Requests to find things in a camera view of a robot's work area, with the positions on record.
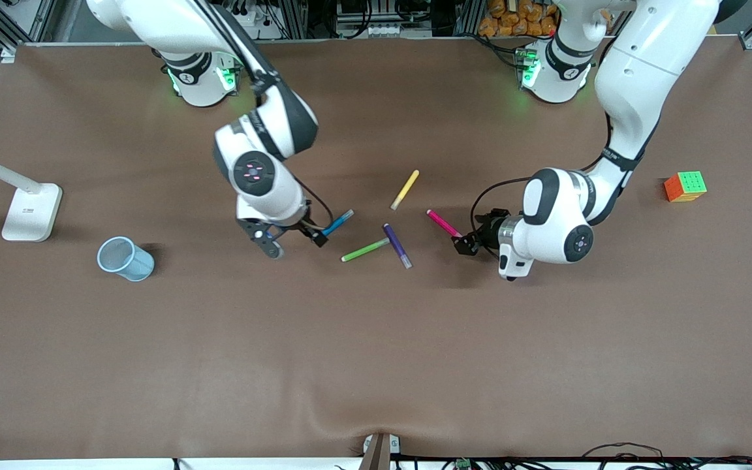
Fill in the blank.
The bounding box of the blue marker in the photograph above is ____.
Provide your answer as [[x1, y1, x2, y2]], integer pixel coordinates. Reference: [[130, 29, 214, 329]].
[[321, 209, 355, 237]]

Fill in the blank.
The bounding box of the pink marker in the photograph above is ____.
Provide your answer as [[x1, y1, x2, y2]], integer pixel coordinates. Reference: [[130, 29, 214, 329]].
[[426, 209, 463, 238]]

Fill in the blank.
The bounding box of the green marker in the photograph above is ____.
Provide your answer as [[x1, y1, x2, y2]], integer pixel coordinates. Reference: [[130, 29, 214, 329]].
[[341, 238, 391, 263]]

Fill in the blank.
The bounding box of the purple marker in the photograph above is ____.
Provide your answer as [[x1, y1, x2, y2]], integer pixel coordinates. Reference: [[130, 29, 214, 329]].
[[383, 223, 413, 270]]

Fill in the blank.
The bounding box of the yellow marker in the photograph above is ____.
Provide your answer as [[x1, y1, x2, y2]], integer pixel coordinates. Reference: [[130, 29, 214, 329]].
[[390, 170, 420, 211]]

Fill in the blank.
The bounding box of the brown table mat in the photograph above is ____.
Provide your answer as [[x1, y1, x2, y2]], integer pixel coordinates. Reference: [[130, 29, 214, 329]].
[[0, 36, 752, 461]]

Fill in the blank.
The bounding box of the blue plastic cup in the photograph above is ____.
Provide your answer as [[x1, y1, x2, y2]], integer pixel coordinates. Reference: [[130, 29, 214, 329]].
[[97, 236, 155, 283]]

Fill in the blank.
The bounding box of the multicoloured puzzle cube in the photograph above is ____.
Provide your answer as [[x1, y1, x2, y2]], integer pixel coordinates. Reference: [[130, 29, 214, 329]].
[[664, 171, 708, 203]]

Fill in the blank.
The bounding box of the white power strip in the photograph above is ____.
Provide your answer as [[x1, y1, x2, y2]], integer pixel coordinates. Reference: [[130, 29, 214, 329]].
[[236, 5, 269, 27]]

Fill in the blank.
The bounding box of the orange snack bags pile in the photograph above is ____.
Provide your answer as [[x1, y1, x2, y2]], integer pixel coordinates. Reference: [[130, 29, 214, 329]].
[[478, 0, 559, 38]]

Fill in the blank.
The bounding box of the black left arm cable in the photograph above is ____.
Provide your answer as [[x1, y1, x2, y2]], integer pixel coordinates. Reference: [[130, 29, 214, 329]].
[[471, 114, 615, 259]]

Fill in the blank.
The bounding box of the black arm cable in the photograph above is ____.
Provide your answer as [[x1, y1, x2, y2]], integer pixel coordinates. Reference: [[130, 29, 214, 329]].
[[471, 114, 615, 259], [190, 0, 336, 229]]

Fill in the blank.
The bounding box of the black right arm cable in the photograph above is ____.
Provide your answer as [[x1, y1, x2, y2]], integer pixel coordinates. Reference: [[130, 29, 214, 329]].
[[190, 0, 336, 229]]

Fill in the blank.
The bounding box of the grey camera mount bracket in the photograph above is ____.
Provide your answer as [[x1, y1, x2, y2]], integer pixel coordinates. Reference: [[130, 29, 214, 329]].
[[358, 433, 401, 470]]

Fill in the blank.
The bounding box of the black looped floor cable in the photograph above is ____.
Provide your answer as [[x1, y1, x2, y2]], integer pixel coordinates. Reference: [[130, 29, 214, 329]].
[[582, 443, 664, 461]]

